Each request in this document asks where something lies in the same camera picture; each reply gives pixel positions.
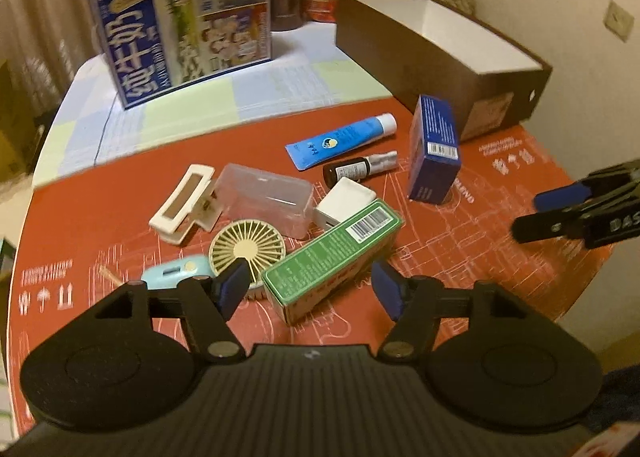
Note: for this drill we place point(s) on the wall socket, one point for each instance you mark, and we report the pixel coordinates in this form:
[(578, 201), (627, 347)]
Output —
[(619, 19)]

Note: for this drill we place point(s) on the light blue handheld fan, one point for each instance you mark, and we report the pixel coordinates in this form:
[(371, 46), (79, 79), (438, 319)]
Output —
[(245, 247)]

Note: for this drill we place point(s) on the white hair clip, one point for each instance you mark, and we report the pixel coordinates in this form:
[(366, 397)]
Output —
[(165, 222)]

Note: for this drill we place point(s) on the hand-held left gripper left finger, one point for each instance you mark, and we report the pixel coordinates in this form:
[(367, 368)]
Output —
[(232, 288)]

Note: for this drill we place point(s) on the checkered tablecloth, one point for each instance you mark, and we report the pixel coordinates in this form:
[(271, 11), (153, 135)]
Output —
[(200, 102)]

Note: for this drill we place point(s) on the clear plastic case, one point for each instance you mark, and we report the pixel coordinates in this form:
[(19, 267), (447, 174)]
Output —
[(265, 197)]

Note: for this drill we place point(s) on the small blue box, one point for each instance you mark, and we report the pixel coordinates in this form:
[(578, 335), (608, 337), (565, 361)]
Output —
[(432, 172)]

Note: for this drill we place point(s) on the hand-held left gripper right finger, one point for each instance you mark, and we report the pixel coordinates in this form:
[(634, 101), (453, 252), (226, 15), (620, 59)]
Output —
[(387, 293)]

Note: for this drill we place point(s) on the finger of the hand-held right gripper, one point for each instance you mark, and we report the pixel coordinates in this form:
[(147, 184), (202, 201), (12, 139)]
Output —
[(557, 198), (550, 227)]

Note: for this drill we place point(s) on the small brown spray bottle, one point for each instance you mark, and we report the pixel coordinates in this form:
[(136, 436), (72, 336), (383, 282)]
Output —
[(350, 169)]

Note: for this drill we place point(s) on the green box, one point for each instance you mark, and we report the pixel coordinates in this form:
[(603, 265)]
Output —
[(320, 257)]

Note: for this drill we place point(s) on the blue printed milk carton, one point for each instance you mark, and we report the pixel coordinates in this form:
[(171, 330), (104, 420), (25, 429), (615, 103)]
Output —
[(175, 22)]

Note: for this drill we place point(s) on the white charger adapter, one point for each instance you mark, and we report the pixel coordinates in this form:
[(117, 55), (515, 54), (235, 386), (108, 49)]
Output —
[(345, 197)]

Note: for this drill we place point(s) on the brown cardboard box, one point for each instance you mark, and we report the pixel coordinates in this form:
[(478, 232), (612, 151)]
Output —
[(400, 57)]

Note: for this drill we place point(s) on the blue squeeze tube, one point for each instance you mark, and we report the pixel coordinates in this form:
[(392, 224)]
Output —
[(335, 139)]

